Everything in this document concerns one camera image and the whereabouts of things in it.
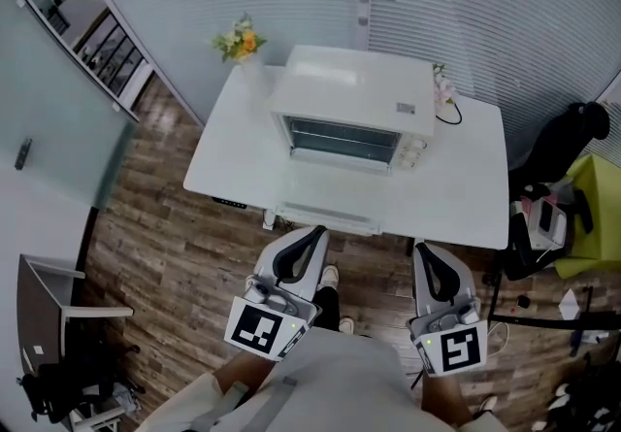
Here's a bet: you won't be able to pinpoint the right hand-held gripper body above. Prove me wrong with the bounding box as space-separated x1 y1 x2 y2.
406 298 489 378

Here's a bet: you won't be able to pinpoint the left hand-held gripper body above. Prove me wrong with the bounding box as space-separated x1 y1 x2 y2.
223 274 324 363

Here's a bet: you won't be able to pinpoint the white oven door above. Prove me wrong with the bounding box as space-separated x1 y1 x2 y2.
270 160 384 236

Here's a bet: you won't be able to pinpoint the person's right forearm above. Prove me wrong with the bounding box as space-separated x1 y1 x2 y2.
419 371 474 426

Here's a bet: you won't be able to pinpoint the person's left forearm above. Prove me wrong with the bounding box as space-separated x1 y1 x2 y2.
212 349 276 395

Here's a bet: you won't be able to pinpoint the white toaster oven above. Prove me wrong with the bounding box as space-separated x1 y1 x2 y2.
264 44 437 178

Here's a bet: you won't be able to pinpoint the frosted glass door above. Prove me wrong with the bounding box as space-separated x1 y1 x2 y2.
0 0 140 213

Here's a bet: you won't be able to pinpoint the person's left white shoe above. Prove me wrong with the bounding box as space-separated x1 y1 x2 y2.
319 264 340 293

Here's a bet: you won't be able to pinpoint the person's black trousers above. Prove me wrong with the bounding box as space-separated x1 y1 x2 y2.
313 286 341 332

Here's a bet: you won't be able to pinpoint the black desk control panel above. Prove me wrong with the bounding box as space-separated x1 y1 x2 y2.
211 195 251 211

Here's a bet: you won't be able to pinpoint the black tripod stand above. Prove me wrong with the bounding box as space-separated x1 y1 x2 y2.
482 249 621 358

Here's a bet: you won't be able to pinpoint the person's white shirt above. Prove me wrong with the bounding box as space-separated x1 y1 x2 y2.
133 326 508 432

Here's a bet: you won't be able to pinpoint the white box device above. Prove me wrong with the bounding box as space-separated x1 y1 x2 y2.
518 194 569 251

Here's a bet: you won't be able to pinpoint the white paper sheet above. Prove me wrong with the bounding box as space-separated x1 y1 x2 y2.
557 287 581 322

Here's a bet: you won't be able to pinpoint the lime green chair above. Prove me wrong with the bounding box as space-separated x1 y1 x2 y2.
552 152 621 281

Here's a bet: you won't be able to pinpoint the black office chair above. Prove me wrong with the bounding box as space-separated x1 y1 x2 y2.
18 332 147 424
502 100 612 282

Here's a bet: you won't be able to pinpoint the white vase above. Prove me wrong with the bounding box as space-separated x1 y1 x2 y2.
237 54 274 101

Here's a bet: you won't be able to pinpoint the yellow flower bouquet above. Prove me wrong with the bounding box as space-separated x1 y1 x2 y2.
211 12 269 65

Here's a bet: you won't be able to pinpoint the white side table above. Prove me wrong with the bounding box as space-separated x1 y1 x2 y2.
16 252 135 402

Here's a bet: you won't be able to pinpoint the black railing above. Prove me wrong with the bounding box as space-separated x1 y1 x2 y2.
72 15 147 99

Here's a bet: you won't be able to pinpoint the grey shoulder strap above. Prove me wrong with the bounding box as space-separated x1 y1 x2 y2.
203 381 248 432
245 377 298 432

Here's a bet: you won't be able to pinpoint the black power cable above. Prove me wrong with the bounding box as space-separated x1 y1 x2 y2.
434 99 464 126

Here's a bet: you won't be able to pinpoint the white stool frame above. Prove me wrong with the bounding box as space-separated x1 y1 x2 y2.
67 403 127 432

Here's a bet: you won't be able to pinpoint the black door handle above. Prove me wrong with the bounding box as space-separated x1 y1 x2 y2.
14 137 34 172

